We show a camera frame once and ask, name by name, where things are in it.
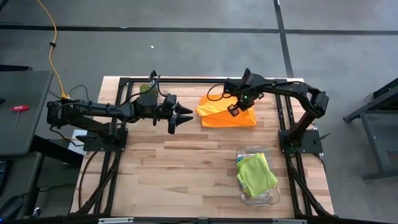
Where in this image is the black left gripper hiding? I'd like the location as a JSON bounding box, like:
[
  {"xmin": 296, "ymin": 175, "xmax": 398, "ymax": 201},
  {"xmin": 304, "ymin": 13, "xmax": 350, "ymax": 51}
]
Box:
[{"xmin": 134, "ymin": 93, "xmax": 195, "ymax": 135}]

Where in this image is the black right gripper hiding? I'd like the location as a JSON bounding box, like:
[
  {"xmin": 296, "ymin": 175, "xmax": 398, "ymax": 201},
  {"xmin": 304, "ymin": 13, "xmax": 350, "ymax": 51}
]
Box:
[{"xmin": 223, "ymin": 72, "xmax": 265, "ymax": 118}]

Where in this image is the orange microfiber towel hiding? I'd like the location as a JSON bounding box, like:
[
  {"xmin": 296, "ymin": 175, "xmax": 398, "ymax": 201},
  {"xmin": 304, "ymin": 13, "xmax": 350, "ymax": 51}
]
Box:
[{"xmin": 195, "ymin": 93, "xmax": 257, "ymax": 128}]

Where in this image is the green microfiber towel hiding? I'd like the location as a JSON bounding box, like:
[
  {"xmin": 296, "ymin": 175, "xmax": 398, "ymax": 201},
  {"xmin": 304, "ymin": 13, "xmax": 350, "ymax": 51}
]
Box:
[{"xmin": 236, "ymin": 152, "xmax": 279, "ymax": 199}]

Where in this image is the potted succulent plant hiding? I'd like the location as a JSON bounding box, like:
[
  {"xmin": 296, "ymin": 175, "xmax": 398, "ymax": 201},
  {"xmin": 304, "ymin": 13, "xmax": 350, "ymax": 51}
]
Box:
[{"xmin": 139, "ymin": 82, "xmax": 159, "ymax": 96}]

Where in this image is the clear plastic bin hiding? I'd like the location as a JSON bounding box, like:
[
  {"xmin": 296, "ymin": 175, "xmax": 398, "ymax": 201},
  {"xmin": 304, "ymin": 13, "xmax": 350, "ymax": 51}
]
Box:
[{"xmin": 235, "ymin": 146, "xmax": 280, "ymax": 207}]

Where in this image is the white paper sheet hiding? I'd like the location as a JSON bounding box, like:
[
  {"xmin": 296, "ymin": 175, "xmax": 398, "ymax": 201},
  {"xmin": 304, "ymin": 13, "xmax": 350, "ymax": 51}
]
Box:
[{"xmin": 68, "ymin": 129, "xmax": 90, "ymax": 156}]

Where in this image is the grey desk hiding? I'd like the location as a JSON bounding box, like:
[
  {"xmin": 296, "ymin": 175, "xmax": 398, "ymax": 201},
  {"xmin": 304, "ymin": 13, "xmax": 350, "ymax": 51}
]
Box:
[{"xmin": 0, "ymin": 70, "xmax": 54, "ymax": 157}]

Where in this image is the dark desk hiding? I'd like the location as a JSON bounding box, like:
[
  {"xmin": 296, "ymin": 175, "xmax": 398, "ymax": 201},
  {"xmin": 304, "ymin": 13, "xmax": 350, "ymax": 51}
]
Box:
[{"xmin": 0, "ymin": 151, "xmax": 44, "ymax": 218}]

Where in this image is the black keyboard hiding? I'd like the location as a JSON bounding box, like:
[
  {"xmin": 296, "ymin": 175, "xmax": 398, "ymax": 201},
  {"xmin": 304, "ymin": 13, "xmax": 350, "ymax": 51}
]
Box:
[{"xmin": 0, "ymin": 160, "xmax": 10, "ymax": 196}]

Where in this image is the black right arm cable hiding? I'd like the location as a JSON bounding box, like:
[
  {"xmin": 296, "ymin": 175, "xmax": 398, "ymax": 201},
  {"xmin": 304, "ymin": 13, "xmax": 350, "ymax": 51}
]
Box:
[{"xmin": 206, "ymin": 83, "xmax": 233, "ymax": 102}]

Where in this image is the black aluminium rig frame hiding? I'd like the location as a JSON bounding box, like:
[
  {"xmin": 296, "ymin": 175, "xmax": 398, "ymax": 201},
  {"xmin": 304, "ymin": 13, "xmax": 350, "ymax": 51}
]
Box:
[{"xmin": 70, "ymin": 70, "xmax": 335, "ymax": 218}]

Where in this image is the black floor cable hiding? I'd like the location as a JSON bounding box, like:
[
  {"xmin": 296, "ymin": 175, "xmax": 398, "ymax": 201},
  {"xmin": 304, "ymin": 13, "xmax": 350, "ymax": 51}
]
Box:
[{"xmin": 48, "ymin": 84, "xmax": 96, "ymax": 106}]

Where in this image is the grey metal desk frame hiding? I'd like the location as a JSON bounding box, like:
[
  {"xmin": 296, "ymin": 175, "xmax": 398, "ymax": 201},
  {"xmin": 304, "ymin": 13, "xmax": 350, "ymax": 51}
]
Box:
[{"xmin": 343, "ymin": 77, "xmax": 398, "ymax": 182}]

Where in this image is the yellow cable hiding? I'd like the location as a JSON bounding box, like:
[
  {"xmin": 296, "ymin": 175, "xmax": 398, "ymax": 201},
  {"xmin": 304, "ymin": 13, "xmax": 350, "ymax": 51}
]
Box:
[{"xmin": 36, "ymin": 0, "xmax": 71, "ymax": 100}]

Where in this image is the red-handled hex key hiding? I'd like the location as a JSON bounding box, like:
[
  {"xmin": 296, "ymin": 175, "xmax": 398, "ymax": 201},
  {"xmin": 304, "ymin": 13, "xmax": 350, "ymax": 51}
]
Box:
[{"xmin": 9, "ymin": 105, "xmax": 30, "ymax": 129}]

